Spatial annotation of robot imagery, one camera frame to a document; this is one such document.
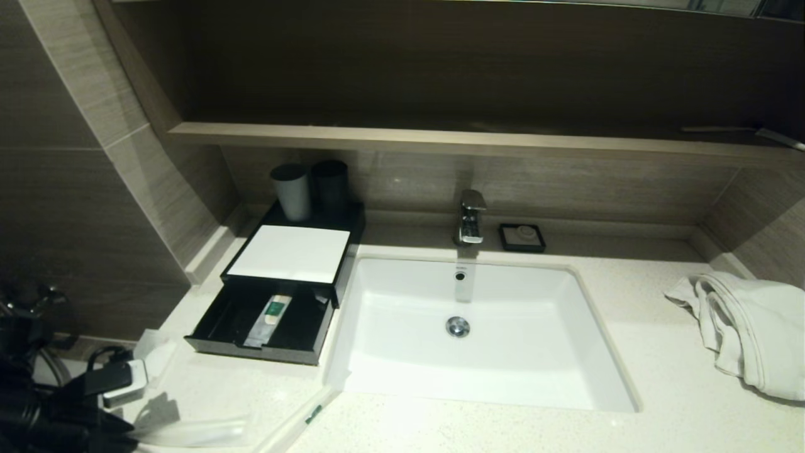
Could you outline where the long clear packet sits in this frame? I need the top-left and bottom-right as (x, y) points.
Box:
(133, 393), (252, 450)

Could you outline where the black sliding drawer tray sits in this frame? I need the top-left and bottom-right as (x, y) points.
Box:
(184, 277), (337, 366)

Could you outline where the grey plastic cup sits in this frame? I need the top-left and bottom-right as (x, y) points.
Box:
(270, 164), (312, 222)

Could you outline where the black drawer amenity box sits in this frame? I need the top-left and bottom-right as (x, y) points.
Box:
(220, 198), (367, 309)

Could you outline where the small clear cotton packet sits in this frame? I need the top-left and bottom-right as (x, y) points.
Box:
(135, 328), (179, 381)

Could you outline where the wrapped toothbrush with green mark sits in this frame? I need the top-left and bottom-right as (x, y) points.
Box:
(252, 384), (343, 453)

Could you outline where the black plastic cup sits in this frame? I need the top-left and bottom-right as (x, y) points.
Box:
(312, 160), (350, 211)

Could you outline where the chrome faucet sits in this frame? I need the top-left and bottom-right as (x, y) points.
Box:
(454, 190), (487, 246)

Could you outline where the white ceramic sink basin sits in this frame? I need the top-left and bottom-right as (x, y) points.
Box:
(324, 255), (642, 414)

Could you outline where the black square soap dish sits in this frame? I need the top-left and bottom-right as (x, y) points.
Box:
(498, 223), (547, 254)

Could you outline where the white crumpled towel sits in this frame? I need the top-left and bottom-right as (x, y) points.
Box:
(663, 272), (805, 401)

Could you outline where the grey wrapped shelf item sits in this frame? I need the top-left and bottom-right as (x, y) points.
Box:
(753, 127), (805, 153)

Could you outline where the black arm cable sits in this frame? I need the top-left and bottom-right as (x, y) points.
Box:
(87, 344), (134, 372)

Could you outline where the wooden wall shelf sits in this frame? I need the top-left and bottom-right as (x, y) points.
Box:
(170, 123), (805, 167)

